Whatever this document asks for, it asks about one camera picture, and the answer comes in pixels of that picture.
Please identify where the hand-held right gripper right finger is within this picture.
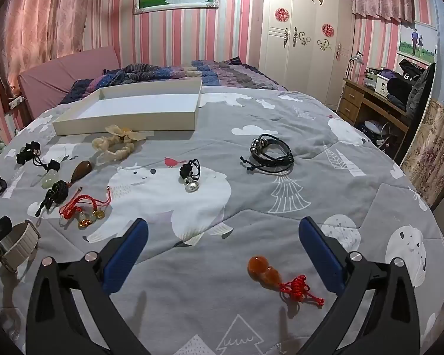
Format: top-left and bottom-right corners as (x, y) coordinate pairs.
(298, 216), (420, 355)

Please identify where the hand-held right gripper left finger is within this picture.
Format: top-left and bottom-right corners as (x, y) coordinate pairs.
(26, 217), (152, 355)

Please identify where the beige woven watch band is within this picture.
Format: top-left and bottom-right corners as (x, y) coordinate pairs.
(0, 220), (42, 275)

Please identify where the orange gourd pendant red knot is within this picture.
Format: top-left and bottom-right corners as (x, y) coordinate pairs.
(247, 255), (325, 309)

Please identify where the silver bell black cord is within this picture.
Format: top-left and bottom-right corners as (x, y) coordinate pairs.
(180, 159), (202, 193)

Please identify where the brown teardrop pendant black knot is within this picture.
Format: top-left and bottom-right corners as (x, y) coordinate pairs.
(35, 160), (93, 217)

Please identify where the cream fabric scrunchie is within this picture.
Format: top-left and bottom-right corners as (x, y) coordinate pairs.
(92, 125), (147, 164)

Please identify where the black braided leather bracelet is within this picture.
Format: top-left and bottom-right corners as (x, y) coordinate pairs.
(239, 134), (295, 175)

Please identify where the white shallow cardboard box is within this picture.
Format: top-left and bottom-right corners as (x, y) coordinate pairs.
(52, 78), (203, 136)

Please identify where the black knot charm silver bead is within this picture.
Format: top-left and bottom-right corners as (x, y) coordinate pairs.
(15, 141), (42, 166)

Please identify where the grey printed blanket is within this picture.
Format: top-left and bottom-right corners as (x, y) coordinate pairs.
(0, 86), (444, 355)

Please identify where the floral fabric panel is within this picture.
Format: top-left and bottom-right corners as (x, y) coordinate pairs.
(399, 97), (444, 208)

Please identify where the wooden desk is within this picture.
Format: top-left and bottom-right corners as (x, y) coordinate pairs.
(336, 77), (419, 146)

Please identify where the pink padded headboard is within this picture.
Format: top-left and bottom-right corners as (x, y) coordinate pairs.
(18, 46), (121, 120)

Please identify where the white storage box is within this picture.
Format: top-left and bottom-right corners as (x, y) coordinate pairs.
(373, 73), (393, 96)

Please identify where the striped purple quilt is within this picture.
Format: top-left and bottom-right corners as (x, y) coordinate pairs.
(58, 57), (290, 105)

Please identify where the black jacket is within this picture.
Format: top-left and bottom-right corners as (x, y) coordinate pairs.
(386, 58), (436, 116)

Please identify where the desk lamp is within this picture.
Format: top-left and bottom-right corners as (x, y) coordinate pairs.
(345, 51), (368, 80)

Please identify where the pink window curtain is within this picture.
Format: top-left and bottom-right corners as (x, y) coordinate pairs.
(0, 0), (113, 93)

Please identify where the white wardrobe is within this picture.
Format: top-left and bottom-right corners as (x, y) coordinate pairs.
(251, 0), (356, 111)

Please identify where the couple photo poster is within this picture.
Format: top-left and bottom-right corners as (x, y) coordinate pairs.
(397, 21), (439, 64)

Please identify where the red cord beaded bracelet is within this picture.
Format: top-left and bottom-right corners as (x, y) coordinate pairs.
(58, 186), (114, 229)

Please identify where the pale jade pendant black cord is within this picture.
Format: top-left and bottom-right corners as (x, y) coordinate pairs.
(30, 158), (62, 190)

